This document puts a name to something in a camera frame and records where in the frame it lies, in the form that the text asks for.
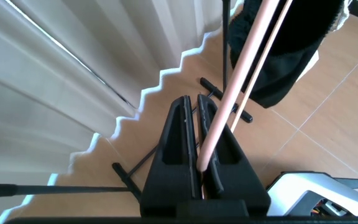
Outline black clothes rack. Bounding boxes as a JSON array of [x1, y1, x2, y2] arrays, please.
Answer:
[[0, 0, 254, 202]]

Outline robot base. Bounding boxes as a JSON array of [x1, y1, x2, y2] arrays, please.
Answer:
[[265, 170, 358, 217]]

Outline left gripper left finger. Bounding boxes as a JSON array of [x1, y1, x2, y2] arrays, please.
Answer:
[[140, 95, 202, 217]]

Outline beige curtain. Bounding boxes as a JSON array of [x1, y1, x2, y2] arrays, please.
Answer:
[[0, 0, 245, 224]]

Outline pink clothes hanger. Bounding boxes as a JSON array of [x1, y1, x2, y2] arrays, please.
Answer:
[[196, 0, 294, 200]]

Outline black shorts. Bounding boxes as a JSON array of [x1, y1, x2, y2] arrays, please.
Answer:
[[227, 0, 345, 109]]

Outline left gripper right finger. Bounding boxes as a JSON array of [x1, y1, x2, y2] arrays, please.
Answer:
[[196, 93, 272, 215]]

